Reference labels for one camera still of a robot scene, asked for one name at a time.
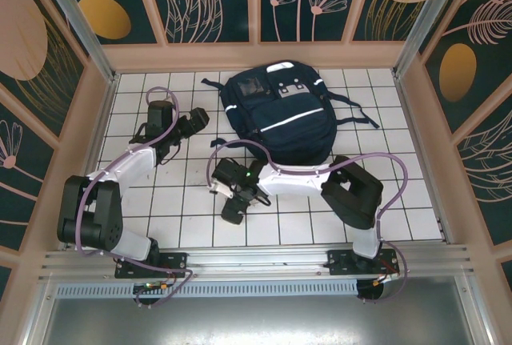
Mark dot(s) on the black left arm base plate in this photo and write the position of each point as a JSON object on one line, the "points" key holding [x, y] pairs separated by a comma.
{"points": [[176, 261]]}

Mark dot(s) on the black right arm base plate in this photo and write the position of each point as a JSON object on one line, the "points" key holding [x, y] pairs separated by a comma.
{"points": [[340, 261]]}

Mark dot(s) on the aluminium mounting rail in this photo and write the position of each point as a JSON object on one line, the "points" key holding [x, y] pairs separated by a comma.
{"points": [[256, 259]]}

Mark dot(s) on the aluminium corner post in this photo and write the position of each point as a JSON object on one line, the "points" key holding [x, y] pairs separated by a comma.
{"points": [[424, 21], [80, 25]]}

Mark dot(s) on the small circuit board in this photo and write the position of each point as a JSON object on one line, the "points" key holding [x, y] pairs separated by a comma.
{"points": [[150, 286]]}

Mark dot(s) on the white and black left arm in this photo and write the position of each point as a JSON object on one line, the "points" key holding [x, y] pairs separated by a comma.
{"points": [[92, 213]]}

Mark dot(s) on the navy blue backpack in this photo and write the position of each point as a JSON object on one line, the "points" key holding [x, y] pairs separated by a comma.
{"points": [[288, 121]]}

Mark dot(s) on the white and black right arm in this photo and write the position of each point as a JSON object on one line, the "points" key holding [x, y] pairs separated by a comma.
{"points": [[352, 193]]}

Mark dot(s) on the grey metal sheet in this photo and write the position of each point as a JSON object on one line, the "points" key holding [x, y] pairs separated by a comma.
{"points": [[256, 321]]}

